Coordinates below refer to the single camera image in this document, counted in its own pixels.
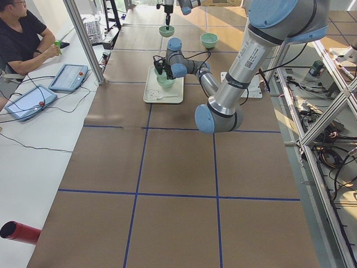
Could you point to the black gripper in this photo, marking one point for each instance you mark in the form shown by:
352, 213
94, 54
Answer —
168, 9
169, 71

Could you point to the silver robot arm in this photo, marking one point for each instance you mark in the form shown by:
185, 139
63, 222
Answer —
270, 24
185, 5

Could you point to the green bowl on tray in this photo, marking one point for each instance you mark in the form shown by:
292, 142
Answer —
165, 83

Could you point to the pale green bear tray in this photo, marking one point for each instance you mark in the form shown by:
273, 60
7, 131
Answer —
153, 90

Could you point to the white plastic spoon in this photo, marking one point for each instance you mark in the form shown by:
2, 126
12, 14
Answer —
166, 96

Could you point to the green bowl with ice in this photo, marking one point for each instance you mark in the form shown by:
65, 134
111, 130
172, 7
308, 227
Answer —
209, 40

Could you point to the black keyboard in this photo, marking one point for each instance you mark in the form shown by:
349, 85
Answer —
93, 32

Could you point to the far blue teach pendant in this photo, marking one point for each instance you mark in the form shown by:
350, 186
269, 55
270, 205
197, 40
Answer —
69, 78

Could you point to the blue teach pendant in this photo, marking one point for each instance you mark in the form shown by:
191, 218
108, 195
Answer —
69, 78
30, 103

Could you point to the black computer mouse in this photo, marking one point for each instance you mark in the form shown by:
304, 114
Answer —
64, 44

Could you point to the near blue teach pendant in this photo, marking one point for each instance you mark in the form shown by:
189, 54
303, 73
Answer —
30, 103

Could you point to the seated person in black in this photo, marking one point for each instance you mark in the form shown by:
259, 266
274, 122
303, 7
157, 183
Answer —
26, 42

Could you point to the red cylinder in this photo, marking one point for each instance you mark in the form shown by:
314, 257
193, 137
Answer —
20, 232

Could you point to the white camera mast with base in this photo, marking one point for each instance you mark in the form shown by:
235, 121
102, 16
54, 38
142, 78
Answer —
255, 48

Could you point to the aluminium frame post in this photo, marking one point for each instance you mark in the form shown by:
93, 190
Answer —
75, 17

